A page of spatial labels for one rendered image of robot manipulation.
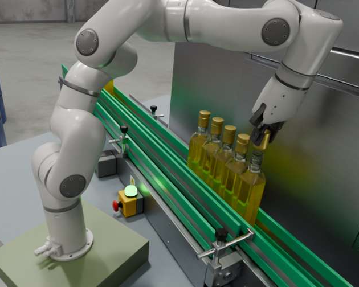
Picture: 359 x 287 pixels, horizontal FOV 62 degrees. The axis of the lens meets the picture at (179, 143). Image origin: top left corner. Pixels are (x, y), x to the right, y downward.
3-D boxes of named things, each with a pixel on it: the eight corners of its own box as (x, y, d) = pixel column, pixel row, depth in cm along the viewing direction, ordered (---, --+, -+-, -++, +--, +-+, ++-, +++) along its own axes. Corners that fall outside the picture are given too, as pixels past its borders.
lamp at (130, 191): (139, 196, 105) (139, 189, 104) (127, 199, 103) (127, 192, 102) (134, 189, 109) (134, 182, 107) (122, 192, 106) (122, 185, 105)
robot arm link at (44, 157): (72, 184, 84) (62, 132, 77) (92, 208, 75) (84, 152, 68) (36, 196, 79) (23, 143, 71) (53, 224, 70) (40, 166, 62)
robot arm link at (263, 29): (196, 36, 67) (296, 36, 61) (179, 55, 57) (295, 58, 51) (195, -6, 62) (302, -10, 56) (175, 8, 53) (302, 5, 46)
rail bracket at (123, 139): (129, 159, 117) (129, 128, 111) (110, 162, 114) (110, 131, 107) (125, 154, 120) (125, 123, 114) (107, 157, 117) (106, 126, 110)
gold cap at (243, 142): (251, 152, 79) (253, 138, 77) (240, 155, 78) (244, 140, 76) (241, 146, 82) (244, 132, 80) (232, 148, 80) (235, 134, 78)
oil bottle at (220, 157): (228, 209, 94) (240, 151, 85) (213, 214, 92) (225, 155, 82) (217, 199, 99) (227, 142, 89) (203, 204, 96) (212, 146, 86)
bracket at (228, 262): (240, 278, 80) (245, 260, 76) (212, 293, 75) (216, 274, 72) (232, 268, 82) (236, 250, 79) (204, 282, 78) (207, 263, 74)
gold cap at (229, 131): (236, 143, 84) (239, 128, 82) (227, 145, 82) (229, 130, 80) (228, 137, 86) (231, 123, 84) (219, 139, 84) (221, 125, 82)
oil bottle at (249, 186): (252, 234, 86) (269, 172, 76) (237, 241, 83) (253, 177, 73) (239, 222, 90) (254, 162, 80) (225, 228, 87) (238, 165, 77)
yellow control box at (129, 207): (143, 213, 108) (143, 197, 105) (123, 219, 105) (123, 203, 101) (135, 202, 114) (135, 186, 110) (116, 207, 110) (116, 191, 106)
